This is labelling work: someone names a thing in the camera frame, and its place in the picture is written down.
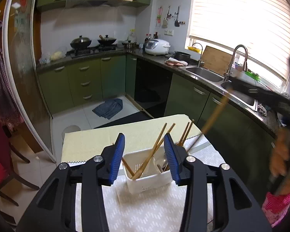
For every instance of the steel sink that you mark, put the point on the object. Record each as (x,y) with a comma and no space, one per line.
(218,83)

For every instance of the wooden chopstick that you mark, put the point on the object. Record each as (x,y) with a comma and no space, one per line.
(127,167)
(161,140)
(139,172)
(188,130)
(217,111)
(184,133)

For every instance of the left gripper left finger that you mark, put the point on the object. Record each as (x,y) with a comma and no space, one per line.
(99,171)

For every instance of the black wok with lid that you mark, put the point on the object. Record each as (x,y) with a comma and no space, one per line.
(80,42)

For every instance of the white rice cooker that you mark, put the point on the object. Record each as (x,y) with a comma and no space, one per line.
(157,47)

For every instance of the white plastic utensil holder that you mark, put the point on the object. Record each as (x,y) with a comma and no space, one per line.
(152,177)

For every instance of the person right hand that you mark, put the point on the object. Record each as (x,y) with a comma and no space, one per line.
(280,154)

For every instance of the green kitchen cabinets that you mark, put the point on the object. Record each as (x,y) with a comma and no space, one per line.
(242,136)

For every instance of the wooden cutting board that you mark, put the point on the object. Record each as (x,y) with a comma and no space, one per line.
(216,60)

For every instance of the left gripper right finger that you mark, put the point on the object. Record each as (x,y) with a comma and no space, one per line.
(195,175)

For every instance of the yellow table mat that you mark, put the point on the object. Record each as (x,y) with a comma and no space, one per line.
(82,145)

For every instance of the blue cloth on floor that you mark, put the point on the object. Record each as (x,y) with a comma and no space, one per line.
(109,108)

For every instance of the white patterned table cloth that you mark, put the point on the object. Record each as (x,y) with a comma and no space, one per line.
(159,209)

